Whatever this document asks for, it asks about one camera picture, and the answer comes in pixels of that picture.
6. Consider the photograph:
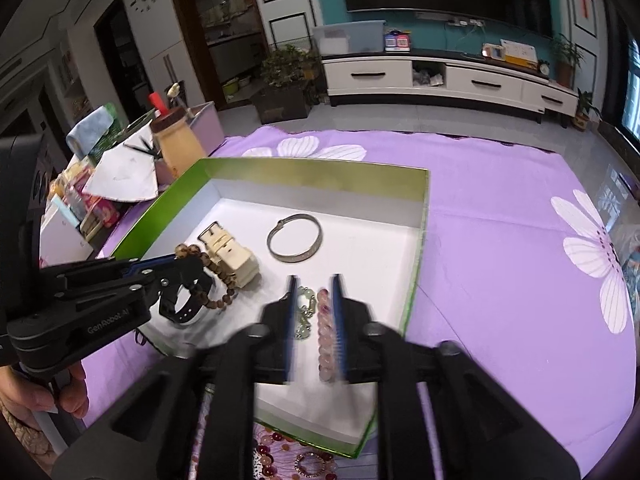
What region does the clear plastic storage bin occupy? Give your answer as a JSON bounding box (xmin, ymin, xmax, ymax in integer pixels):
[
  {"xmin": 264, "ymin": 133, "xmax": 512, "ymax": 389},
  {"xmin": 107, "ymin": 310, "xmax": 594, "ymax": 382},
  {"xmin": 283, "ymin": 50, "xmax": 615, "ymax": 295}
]
[{"xmin": 312, "ymin": 21, "xmax": 387, "ymax": 56}]

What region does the glass jar with brown lid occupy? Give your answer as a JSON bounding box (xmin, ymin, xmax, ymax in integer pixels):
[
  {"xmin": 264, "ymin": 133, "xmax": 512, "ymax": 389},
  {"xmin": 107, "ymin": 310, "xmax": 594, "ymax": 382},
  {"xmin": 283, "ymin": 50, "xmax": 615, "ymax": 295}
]
[{"xmin": 151, "ymin": 109, "xmax": 207, "ymax": 179}]

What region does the pale green jade bracelet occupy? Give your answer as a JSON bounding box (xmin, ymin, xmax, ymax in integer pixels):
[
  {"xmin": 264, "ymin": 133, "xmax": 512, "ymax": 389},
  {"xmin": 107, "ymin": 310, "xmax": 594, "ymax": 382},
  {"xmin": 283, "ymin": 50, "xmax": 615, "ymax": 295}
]
[{"xmin": 295, "ymin": 287, "xmax": 317, "ymax": 342}]

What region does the blue and red display stand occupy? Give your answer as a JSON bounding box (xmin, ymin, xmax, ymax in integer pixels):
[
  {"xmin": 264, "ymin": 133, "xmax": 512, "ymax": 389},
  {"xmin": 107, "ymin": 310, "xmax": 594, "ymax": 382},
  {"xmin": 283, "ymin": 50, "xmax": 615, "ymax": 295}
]
[{"xmin": 384, "ymin": 30, "xmax": 412, "ymax": 52}]

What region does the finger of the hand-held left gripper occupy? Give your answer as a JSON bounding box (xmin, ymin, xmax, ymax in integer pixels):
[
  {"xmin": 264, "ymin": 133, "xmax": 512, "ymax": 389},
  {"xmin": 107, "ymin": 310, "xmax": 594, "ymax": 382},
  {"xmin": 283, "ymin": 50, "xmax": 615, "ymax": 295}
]
[
  {"xmin": 40, "ymin": 255, "xmax": 181, "ymax": 289},
  {"xmin": 52, "ymin": 260, "xmax": 217, "ymax": 314}
]

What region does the rhinestone ring bracelet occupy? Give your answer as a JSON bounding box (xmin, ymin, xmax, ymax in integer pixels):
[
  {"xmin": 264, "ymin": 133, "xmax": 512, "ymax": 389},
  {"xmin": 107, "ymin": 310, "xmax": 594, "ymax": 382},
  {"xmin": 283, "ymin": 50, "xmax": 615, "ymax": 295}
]
[{"xmin": 294, "ymin": 451, "xmax": 337, "ymax": 478}]

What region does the lilac storage box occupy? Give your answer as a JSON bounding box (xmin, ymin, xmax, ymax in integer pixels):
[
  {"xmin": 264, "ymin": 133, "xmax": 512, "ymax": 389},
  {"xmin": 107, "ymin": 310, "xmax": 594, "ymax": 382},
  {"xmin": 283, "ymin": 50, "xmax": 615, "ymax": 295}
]
[{"xmin": 187, "ymin": 101, "xmax": 225, "ymax": 157}]

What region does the small potted plant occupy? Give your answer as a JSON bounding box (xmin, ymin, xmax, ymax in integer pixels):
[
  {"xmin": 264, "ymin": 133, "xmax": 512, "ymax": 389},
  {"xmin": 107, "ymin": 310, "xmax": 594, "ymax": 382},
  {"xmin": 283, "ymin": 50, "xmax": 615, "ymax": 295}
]
[{"xmin": 572, "ymin": 89, "xmax": 604, "ymax": 132}]

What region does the pale pink bead bracelet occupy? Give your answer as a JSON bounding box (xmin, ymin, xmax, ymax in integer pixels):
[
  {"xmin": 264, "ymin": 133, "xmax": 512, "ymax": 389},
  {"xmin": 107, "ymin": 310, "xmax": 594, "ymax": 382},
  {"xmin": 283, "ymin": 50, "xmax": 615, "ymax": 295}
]
[{"xmin": 315, "ymin": 287, "xmax": 342, "ymax": 384}]

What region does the silver bangle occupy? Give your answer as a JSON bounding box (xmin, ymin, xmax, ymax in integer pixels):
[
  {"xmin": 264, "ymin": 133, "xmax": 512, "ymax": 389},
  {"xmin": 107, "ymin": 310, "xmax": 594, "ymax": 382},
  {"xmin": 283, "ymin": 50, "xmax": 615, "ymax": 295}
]
[{"xmin": 266, "ymin": 214, "xmax": 322, "ymax": 264}]

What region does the potted plant in brown pot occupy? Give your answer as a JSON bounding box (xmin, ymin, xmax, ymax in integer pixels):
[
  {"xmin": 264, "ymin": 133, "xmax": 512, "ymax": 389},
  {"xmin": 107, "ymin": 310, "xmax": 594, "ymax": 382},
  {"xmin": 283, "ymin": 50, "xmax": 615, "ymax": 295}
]
[{"xmin": 550, "ymin": 34, "xmax": 586, "ymax": 88}]

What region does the white power strip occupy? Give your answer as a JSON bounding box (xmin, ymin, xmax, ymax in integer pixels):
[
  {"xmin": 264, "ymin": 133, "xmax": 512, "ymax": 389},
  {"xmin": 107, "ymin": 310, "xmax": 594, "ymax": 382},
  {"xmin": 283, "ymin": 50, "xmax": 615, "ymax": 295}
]
[{"xmin": 415, "ymin": 12, "xmax": 487, "ymax": 29}]

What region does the white paper sheet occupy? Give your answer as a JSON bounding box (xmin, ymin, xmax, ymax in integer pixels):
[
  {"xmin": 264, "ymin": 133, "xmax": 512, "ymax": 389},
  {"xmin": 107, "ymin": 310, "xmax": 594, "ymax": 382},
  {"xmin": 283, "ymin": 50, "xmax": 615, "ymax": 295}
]
[{"xmin": 82, "ymin": 147, "xmax": 161, "ymax": 203}]

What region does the brown wooden bead bracelet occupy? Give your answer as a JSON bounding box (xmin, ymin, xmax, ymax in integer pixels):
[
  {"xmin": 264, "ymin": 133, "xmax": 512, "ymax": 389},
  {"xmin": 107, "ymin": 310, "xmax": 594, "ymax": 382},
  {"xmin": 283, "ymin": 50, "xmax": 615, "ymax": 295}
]
[{"xmin": 174, "ymin": 243, "xmax": 237, "ymax": 312}]

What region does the white carton box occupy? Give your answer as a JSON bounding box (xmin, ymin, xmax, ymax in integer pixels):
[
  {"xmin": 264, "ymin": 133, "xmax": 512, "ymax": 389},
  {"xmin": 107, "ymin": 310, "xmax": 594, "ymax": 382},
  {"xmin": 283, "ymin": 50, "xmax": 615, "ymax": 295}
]
[{"xmin": 40, "ymin": 195, "xmax": 94, "ymax": 267}]

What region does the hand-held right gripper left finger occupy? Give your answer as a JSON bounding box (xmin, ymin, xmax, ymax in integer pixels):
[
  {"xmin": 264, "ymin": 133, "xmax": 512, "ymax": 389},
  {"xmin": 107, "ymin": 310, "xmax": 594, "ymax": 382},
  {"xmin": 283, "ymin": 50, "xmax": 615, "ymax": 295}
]
[{"xmin": 50, "ymin": 274, "xmax": 299, "ymax": 480}]

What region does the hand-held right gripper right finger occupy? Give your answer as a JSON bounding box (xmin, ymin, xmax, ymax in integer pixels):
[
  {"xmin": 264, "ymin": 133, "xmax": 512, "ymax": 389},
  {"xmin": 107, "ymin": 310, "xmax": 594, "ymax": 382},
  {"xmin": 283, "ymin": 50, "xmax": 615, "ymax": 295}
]
[{"xmin": 331, "ymin": 274, "xmax": 582, "ymax": 480}]

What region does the white plastic bag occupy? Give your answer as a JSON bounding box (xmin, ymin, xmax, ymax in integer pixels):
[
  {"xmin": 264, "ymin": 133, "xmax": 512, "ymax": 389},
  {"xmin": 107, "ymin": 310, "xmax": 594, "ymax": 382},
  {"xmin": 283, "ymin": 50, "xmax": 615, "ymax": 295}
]
[{"xmin": 612, "ymin": 220, "xmax": 640, "ymax": 321}]

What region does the purple floral tablecloth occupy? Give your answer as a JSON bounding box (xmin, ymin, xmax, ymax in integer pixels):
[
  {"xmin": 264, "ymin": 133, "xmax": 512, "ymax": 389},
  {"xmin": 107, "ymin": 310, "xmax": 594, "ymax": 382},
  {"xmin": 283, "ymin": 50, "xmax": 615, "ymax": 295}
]
[{"xmin": 82, "ymin": 125, "xmax": 640, "ymax": 480}]

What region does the person's left hand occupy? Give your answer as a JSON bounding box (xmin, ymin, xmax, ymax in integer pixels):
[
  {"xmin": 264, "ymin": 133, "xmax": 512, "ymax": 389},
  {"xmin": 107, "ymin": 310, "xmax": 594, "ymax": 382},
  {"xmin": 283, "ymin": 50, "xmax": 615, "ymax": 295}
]
[{"xmin": 0, "ymin": 361, "xmax": 89, "ymax": 432}]

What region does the cream wristwatch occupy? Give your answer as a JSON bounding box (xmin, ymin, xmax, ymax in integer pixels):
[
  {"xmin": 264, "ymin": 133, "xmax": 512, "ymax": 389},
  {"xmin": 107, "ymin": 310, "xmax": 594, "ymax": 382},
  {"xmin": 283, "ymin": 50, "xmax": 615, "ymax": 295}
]
[{"xmin": 197, "ymin": 222, "xmax": 261, "ymax": 289}]

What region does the white TV cabinet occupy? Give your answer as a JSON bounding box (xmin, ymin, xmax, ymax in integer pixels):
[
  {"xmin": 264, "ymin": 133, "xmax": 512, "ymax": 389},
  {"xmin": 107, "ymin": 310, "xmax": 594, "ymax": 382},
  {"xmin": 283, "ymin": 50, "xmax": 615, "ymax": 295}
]
[{"xmin": 320, "ymin": 50, "xmax": 581, "ymax": 125}]

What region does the light green towel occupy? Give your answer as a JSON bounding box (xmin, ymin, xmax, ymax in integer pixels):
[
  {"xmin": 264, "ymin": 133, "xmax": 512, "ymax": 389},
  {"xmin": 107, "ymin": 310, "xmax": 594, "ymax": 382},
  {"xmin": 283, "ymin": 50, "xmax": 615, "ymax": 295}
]
[{"xmin": 66, "ymin": 105, "xmax": 117, "ymax": 159}]

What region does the dark red bead bracelet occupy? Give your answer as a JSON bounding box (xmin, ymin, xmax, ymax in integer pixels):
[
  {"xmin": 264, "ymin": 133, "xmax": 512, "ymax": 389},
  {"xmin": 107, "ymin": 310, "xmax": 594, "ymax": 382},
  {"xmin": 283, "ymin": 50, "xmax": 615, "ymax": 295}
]
[{"xmin": 252, "ymin": 429, "xmax": 301, "ymax": 480}]

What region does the yellow flat box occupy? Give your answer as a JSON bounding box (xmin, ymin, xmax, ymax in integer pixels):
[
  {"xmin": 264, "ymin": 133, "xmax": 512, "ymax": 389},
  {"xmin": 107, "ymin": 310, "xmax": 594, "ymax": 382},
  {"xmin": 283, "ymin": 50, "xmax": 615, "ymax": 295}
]
[{"xmin": 500, "ymin": 40, "xmax": 539, "ymax": 64}]

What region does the black fitness band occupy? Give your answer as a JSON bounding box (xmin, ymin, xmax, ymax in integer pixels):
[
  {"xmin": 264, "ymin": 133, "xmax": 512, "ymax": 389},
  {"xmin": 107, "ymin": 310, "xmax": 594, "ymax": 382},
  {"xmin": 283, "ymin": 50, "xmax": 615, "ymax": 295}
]
[{"xmin": 159, "ymin": 284, "xmax": 216, "ymax": 324}]

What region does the green cardboard box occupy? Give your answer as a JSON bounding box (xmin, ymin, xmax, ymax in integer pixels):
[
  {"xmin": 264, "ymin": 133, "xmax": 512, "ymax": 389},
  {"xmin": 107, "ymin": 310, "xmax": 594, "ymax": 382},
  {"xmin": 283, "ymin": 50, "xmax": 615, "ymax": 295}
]
[{"xmin": 97, "ymin": 157, "xmax": 431, "ymax": 459}]

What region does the window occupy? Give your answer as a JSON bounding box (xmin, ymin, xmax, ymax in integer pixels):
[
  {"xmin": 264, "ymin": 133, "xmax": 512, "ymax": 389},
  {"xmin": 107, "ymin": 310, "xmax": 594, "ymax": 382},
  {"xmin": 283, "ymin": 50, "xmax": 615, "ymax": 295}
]
[{"xmin": 620, "ymin": 35, "xmax": 640, "ymax": 142}]

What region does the large potted plant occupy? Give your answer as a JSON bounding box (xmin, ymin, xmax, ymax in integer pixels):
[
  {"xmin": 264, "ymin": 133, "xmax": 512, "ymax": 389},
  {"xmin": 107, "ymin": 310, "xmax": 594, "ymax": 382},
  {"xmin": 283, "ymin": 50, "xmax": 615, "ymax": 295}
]
[{"xmin": 252, "ymin": 44, "xmax": 322, "ymax": 125}]

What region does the pen holder cup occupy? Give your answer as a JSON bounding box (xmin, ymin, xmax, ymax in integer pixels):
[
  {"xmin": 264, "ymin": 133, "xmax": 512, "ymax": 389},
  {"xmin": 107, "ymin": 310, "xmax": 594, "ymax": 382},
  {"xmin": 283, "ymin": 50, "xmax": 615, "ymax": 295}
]
[{"xmin": 154, "ymin": 157, "xmax": 175, "ymax": 187}]

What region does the pink can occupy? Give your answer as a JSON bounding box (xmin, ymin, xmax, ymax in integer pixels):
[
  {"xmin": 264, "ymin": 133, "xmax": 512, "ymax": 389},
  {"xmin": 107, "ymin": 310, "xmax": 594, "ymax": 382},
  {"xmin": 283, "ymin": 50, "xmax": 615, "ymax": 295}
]
[{"xmin": 85, "ymin": 194, "xmax": 122, "ymax": 231}]

